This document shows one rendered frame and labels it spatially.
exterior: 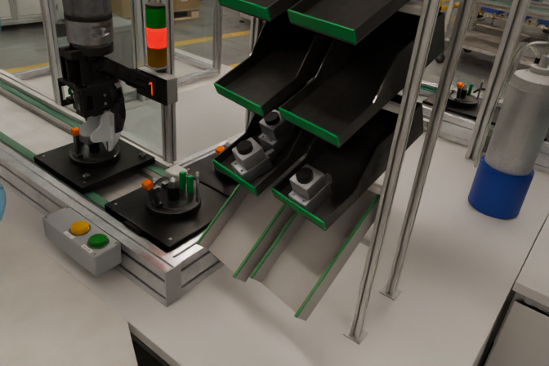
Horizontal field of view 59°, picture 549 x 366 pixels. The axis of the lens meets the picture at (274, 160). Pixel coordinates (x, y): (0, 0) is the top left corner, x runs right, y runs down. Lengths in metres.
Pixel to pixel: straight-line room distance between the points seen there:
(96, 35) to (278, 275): 0.56
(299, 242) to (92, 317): 0.47
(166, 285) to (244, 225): 0.21
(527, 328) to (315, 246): 0.71
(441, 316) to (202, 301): 0.55
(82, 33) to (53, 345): 0.62
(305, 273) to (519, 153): 0.81
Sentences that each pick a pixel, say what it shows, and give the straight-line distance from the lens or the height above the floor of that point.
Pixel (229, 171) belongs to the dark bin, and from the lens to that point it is 0.93.
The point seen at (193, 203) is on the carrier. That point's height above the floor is 0.99.
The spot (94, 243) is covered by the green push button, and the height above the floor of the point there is 0.97.
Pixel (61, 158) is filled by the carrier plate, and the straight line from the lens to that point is 1.51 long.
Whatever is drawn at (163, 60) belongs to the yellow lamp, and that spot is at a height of 1.28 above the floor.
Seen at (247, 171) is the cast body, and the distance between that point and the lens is 0.90.
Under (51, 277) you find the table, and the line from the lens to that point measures 1.27.
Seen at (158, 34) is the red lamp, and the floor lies 1.35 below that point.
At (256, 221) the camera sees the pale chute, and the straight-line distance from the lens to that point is 1.04.
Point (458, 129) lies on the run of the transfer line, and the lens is 2.06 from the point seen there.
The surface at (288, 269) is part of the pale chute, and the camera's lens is 0.99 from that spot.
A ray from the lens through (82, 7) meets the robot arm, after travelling 0.85.
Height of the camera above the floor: 1.68
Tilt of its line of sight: 29 degrees down
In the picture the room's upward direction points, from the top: 5 degrees clockwise
